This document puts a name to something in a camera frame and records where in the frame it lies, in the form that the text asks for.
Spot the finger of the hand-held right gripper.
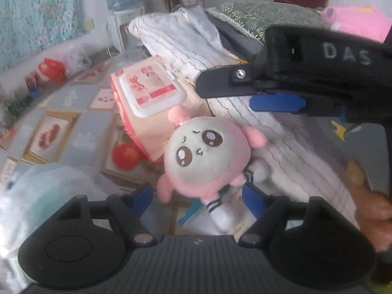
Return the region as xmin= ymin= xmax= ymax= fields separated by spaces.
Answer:
xmin=249 ymin=93 xmax=308 ymax=115
xmin=195 ymin=64 xmax=268 ymax=99

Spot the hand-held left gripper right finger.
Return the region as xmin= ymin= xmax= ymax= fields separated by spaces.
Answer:
xmin=239 ymin=183 xmax=337 ymax=247

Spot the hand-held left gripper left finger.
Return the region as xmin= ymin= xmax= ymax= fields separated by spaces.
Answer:
xmin=57 ymin=183 xmax=158 ymax=247

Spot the pink white plush doll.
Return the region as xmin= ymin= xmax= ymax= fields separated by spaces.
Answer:
xmin=157 ymin=104 xmax=272 ymax=232

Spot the person's right hand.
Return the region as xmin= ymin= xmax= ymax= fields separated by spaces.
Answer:
xmin=347 ymin=159 xmax=392 ymax=253

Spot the grey blanket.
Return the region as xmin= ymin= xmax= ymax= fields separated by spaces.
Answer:
xmin=205 ymin=9 xmax=365 ymax=172

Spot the white quilted blanket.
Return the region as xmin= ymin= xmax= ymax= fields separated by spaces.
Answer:
xmin=127 ymin=6 xmax=359 ymax=228

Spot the pink quilt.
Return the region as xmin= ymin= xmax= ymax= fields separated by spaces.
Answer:
xmin=320 ymin=4 xmax=392 ymax=44

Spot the pink wet wipes pack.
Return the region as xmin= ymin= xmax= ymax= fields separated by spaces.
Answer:
xmin=110 ymin=56 xmax=209 ymax=163

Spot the green floral pillow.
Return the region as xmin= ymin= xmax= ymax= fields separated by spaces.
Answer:
xmin=211 ymin=1 xmax=330 ymax=42

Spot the translucent printed plastic bag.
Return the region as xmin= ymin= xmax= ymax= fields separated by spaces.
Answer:
xmin=0 ymin=163 xmax=123 ymax=282

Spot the white water dispenser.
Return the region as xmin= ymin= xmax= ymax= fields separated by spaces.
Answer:
xmin=106 ymin=6 xmax=146 ymax=53

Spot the teal floral wall cloth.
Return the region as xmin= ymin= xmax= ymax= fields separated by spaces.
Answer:
xmin=0 ymin=0 xmax=87 ymax=72

